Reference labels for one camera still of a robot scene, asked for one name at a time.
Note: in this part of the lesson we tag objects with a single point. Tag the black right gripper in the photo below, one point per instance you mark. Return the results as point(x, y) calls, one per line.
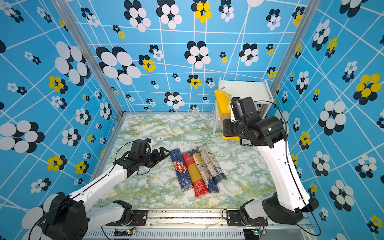
point(227, 125)

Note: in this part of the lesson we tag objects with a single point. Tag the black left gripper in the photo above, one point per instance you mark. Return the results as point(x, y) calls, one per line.
point(160, 158)

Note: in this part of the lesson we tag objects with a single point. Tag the yellow spaghetti bag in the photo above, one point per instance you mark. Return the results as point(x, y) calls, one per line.
point(223, 109)

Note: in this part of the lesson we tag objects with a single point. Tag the blue Barilla spaghetti bag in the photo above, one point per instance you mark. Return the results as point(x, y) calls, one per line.
point(181, 170)

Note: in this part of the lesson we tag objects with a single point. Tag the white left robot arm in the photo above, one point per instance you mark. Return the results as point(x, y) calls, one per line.
point(71, 217)

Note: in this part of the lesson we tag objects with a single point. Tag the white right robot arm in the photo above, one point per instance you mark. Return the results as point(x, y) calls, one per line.
point(290, 201)

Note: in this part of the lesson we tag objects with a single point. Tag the white two-tier shelf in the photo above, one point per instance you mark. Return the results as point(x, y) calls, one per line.
point(258, 91)

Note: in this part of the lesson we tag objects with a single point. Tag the red spaghetti bag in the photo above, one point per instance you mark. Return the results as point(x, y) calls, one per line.
point(196, 178)

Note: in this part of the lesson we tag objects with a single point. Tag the dark blue clear spaghetti bag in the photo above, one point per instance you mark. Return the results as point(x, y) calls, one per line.
point(209, 181)

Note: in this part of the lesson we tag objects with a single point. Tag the clear striped spaghetti bag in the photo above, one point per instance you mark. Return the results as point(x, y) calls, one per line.
point(211, 163)

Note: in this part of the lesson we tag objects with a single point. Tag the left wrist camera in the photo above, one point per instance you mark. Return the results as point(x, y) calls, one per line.
point(141, 147)

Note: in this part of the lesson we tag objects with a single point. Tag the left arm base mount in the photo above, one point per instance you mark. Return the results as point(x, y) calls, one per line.
point(139, 219)

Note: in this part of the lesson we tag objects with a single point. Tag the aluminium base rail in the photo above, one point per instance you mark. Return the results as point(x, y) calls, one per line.
point(200, 224)

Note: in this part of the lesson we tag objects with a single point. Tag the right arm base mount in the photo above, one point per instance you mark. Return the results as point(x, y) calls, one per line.
point(237, 218)

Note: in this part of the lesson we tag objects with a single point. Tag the right aluminium corner post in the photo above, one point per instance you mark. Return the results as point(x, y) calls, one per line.
point(309, 13)

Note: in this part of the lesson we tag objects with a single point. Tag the aluminium corner post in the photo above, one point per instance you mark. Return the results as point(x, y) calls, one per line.
point(309, 13)
point(78, 36)

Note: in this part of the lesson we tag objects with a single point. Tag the left aluminium corner post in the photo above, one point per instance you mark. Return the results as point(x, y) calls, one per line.
point(78, 36)

